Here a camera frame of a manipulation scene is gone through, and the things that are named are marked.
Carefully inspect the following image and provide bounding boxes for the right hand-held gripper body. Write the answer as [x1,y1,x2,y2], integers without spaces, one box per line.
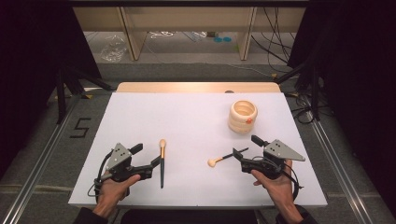
[241,139,306,181]

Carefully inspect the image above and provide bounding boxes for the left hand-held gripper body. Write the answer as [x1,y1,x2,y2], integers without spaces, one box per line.
[105,142,154,183]

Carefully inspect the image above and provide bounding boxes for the makeup brush tapered head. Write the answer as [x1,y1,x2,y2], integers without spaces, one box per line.
[158,138,167,189]

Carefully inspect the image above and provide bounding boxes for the cream ribbed brush holder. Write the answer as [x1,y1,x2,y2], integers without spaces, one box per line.
[227,99,259,135]

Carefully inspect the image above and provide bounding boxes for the makeup brush round head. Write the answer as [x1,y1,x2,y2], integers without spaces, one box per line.
[206,147,250,169]

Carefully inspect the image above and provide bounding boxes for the person's left hand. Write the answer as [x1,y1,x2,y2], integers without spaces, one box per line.
[92,171,142,217]

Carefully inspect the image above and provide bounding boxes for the person's right hand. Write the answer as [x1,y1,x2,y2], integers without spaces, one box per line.
[250,159,296,210]

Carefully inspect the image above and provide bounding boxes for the white board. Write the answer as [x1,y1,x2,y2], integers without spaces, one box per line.
[67,91,329,209]

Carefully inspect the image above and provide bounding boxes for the black metal stand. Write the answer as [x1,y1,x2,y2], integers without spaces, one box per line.
[274,59,322,122]
[55,65,114,126]

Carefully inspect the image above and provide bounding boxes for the wooden table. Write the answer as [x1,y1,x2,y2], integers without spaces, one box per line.
[115,81,282,94]

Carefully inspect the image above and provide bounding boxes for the clear plastic bag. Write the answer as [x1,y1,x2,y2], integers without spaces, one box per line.
[99,34,129,63]

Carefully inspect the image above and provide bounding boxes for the blue round lids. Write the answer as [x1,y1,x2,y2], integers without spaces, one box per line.
[213,35,233,44]

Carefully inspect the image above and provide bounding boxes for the black curtain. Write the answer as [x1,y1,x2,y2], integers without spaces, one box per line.
[288,0,396,216]
[0,0,103,180]

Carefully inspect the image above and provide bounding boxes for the beige shelf unit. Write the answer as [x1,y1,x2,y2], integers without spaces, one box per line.
[72,7,306,62]

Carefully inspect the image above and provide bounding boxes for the left hand-held gripper cable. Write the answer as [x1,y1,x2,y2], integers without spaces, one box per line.
[87,148,114,202]

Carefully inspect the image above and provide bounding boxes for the hand-held gripper cable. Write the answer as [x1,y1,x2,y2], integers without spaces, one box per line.
[281,161,304,202]
[87,148,114,202]

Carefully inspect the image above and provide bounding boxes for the right hand-held gripper cable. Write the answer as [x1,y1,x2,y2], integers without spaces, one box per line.
[281,161,304,202]

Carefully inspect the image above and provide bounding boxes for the black cables on floor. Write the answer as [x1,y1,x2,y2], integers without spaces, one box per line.
[285,91,332,125]

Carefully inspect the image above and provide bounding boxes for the aluminium rail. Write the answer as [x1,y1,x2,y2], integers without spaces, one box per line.
[304,110,372,224]
[0,92,82,224]

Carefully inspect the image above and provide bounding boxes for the hanging black cables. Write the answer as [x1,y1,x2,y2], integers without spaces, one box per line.
[249,7,294,75]

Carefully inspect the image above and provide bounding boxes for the white cord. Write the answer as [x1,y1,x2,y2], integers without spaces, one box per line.
[148,30,176,40]

